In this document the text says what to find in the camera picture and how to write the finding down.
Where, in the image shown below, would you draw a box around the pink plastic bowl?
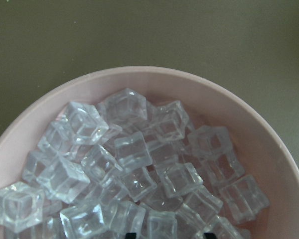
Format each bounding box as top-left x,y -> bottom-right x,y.
0,66 -> 299,239

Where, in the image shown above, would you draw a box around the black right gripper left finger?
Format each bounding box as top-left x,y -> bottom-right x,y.
126,233 -> 137,239

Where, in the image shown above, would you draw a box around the clear ice cube pile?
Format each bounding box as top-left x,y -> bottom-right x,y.
0,88 -> 270,239

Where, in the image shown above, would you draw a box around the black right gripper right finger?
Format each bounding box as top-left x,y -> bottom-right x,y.
204,232 -> 216,239

